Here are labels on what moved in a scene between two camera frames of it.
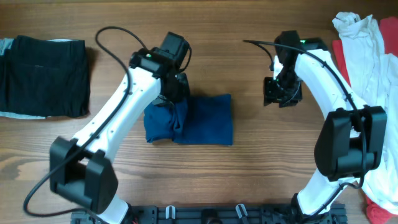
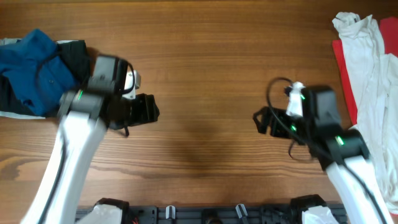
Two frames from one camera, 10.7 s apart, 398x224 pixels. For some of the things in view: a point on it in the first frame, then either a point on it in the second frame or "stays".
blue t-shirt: (201, 119) to (41, 77)
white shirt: (374, 77) stays
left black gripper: (175, 92) to (137, 109)
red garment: (389, 27) stays
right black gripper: (280, 97) to (275, 123)
